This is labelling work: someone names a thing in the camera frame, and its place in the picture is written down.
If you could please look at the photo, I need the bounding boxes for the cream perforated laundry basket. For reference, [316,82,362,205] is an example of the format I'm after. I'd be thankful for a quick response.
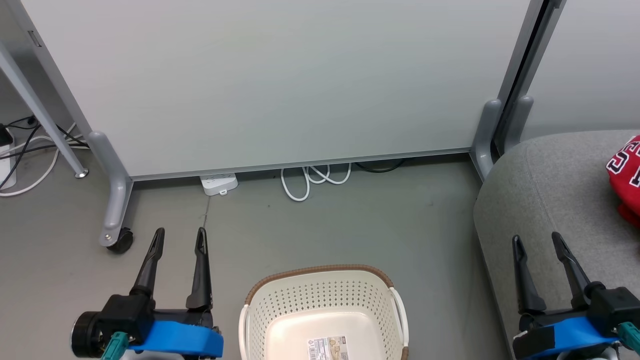
[238,265,410,360]

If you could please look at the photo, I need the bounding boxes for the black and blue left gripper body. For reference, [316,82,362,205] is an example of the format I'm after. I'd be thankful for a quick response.
[70,294,224,360]

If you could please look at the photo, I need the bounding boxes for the narrow white partition grey frame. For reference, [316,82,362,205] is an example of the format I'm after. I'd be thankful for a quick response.
[502,0,640,151]

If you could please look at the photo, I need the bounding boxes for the long white floor cable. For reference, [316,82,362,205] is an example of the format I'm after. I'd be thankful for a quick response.
[0,122,81,197]

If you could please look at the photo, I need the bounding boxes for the black caster wheel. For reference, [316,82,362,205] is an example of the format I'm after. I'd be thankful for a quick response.
[106,227,135,253]

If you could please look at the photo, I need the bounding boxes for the white coiled cable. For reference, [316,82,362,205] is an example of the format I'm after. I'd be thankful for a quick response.
[281,162,352,202]

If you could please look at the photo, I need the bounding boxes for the white power strip with plugs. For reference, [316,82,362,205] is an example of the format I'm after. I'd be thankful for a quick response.
[0,125,18,191]

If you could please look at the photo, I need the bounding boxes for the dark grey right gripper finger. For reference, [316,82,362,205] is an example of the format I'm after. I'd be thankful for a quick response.
[512,235,547,315]
[551,231,593,308]

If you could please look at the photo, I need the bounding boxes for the grey fabric sofa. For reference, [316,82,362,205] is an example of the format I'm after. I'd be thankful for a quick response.
[472,130,640,360]

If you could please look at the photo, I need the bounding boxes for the black floor cables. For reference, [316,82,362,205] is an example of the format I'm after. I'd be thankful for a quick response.
[0,116,91,191]

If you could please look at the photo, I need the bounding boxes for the black cable under partition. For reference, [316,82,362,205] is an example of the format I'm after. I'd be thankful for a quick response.
[355,159,406,174]

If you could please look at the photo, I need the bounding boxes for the grey metal table leg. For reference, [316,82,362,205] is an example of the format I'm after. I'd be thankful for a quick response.
[0,40,90,179]

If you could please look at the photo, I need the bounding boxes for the red shirt with white lettering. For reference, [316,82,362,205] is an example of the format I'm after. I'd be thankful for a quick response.
[606,135,640,228]

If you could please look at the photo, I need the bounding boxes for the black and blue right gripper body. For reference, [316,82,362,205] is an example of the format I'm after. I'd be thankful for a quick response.
[511,285,640,360]

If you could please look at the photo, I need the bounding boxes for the green right cable connector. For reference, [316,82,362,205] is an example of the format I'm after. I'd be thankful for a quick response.
[617,321,640,353]

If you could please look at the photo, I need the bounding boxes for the green cable connector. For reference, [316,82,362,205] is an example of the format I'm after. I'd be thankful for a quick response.
[617,321,640,353]
[102,331,133,360]

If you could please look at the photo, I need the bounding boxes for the green left cable connector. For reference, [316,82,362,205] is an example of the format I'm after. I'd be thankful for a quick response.
[102,331,133,360]

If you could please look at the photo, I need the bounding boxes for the wide white partition grey frame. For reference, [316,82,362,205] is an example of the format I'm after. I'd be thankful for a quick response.
[7,0,543,247]

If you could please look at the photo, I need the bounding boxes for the paper label sticker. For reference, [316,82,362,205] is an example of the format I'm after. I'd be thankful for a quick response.
[306,336,349,360]

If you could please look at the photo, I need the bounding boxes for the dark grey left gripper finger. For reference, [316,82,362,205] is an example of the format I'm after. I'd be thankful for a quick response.
[186,227,213,311]
[131,228,166,297]

